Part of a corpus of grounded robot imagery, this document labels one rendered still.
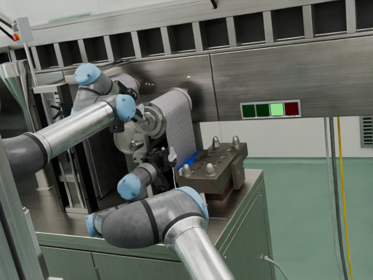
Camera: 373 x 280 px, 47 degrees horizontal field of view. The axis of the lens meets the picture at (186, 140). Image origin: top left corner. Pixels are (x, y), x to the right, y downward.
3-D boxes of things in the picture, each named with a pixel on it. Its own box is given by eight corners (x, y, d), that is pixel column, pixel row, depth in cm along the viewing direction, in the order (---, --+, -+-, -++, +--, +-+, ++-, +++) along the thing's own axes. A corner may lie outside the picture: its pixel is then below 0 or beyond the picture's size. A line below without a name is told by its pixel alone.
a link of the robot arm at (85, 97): (88, 119, 125) (98, 86, 128) (62, 119, 131) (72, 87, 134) (105, 129, 131) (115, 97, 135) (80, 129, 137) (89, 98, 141)
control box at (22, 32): (12, 44, 180) (5, 20, 177) (27, 41, 184) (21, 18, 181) (19, 43, 175) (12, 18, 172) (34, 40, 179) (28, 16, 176)
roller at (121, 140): (116, 154, 175) (110, 126, 172) (146, 134, 197) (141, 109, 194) (141, 154, 170) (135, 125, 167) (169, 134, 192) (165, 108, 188)
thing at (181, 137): (173, 175, 169) (165, 131, 164) (196, 154, 189) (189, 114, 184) (174, 175, 169) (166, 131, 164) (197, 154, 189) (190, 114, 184)
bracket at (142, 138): (143, 210, 170) (127, 138, 162) (150, 203, 176) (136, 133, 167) (154, 211, 168) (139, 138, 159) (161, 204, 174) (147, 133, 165)
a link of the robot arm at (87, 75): (69, 84, 132) (76, 60, 135) (90, 99, 142) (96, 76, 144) (88, 84, 129) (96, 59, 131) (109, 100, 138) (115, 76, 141)
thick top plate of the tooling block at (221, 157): (179, 192, 164) (176, 178, 163) (215, 154, 199) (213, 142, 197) (218, 193, 158) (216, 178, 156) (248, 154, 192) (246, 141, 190)
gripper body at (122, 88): (140, 94, 155) (122, 79, 145) (136, 116, 152) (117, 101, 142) (122, 96, 158) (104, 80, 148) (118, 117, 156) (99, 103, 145)
